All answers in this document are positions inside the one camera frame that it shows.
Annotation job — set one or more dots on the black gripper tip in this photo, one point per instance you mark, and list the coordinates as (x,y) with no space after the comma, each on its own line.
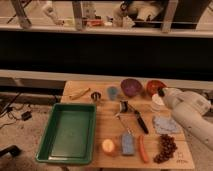
(161,92)

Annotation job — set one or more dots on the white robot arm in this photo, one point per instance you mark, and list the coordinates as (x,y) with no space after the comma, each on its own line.
(187,109)

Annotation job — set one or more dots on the white paper cup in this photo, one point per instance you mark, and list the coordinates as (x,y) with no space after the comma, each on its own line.
(157,103)

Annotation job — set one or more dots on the blue eraser block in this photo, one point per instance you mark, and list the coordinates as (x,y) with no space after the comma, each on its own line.
(127,143)

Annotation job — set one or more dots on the red bowl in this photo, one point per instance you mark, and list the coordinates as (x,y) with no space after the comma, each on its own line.
(152,86)

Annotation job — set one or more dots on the purple bowl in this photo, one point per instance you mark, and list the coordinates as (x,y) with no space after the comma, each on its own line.
(131,87)

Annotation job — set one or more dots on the blue grey cloth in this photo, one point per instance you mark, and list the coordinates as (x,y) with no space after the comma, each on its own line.
(165,125)

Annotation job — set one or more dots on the bunch of dark grapes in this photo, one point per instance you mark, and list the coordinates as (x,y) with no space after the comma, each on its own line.
(167,149)

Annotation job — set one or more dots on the orange carrot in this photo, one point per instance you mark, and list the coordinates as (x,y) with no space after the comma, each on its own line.
(142,150)

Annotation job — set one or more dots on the yellow orange fruit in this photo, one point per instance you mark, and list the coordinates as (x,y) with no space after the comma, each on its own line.
(108,146)

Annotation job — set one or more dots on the yellow banana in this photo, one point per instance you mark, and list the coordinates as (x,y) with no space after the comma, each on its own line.
(78,93)

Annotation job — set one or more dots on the green plastic tray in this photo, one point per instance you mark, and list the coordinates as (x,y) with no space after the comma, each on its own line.
(69,135)

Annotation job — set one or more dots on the black power adapter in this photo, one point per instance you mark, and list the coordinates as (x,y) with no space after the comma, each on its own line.
(26,115)

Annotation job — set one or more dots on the black handled peeler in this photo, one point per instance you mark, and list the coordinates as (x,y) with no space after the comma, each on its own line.
(125,107)

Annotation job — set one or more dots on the metal wire tool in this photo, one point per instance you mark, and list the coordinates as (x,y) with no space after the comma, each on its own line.
(123,123)

